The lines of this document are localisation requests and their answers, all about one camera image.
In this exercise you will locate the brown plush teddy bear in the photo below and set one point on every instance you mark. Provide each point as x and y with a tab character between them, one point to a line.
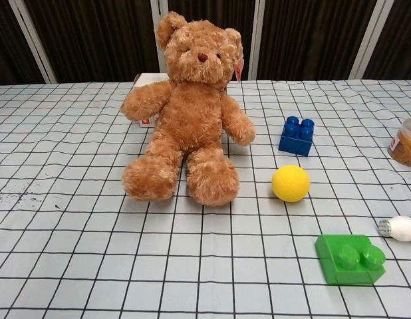
192	113

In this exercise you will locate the white cardboard box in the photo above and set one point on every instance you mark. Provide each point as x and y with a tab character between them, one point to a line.
146	99

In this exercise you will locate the yellow ball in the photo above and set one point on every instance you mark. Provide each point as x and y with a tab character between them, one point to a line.
291	183

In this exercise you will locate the blue toy building block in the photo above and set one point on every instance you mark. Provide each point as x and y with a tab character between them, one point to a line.
297	136

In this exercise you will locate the checkered tablecloth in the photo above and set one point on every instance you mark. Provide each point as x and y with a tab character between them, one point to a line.
92	232

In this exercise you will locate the green toy building block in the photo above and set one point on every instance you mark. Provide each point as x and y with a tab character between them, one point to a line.
346	259

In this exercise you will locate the clear plastic jar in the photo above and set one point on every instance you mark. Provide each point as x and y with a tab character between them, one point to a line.
406	143

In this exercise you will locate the white light bulb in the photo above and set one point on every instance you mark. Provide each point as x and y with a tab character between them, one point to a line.
400	227

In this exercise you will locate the white room divider frame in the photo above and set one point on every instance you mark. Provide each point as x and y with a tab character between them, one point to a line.
257	40

